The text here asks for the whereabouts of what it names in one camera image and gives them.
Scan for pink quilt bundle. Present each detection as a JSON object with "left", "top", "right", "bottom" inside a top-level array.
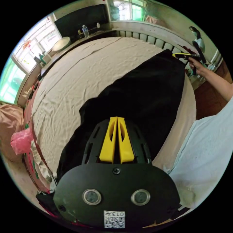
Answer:
[{"left": 0, "top": 103, "right": 24, "bottom": 162}]

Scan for black television screen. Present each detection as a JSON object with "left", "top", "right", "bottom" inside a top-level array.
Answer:
[{"left": 54, "top": 4, "right": 109, "bottom": 38}]

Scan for person's right hand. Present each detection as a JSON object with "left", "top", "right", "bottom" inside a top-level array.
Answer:
[{"left": 188, "top": 57, "right": 207, "bottom": 77}]

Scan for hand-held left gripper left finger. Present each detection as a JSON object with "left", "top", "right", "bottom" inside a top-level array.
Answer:
[{"left": 99, "top": 116, "right": 118, "bottom": 162}]

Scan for window with red ornament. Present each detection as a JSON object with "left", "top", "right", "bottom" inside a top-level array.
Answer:
[{"left": 12, "top": 16, "right": 61, "bottom": 74}]

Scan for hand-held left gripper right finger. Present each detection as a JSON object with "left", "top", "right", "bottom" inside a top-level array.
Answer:
[{"left": 118, "top": 117, "right": 135, "bottom": 164}]

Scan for pink plastic bag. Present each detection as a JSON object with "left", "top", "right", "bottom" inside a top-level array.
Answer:
[{"left": 10, "top": 128, "right": 33, "bottom": 155}]

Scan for bed with beige sheet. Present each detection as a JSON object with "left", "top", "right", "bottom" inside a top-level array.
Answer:
[{"left": 23, "top": 36, "right": 198, "bottom": 193}]

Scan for black jeans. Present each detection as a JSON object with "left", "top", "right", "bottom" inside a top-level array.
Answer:
[{"left": 56, "top": 49, "right": 186, "bottom": 183}]

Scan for person's body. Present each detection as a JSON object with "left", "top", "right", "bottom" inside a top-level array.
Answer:
[{"left": 169, "top": 96, "right": 233, "bottom": 210}]

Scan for window with green view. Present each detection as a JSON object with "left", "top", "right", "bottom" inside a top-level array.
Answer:
[{"left": 107, "top": 0, "right": 149, "bottom": 21}]

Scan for round white lid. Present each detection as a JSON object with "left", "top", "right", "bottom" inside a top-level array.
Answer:
[{"left": 52, "top": 36, "right": 71, "bottom": 52}]

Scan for narrow green window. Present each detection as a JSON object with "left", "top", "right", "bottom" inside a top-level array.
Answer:
[{"left": 0, "top": 58, "right": 27, "bottom": 104}]

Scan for person's right forearm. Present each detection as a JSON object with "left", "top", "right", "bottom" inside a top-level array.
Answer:
[{"left": 201, "top": 67, "right": 233, "bottom": 102}]

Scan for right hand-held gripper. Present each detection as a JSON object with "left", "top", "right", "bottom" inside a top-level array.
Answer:
[{"left": 172, "top": 53, "right": 203, "bottom": 76}]

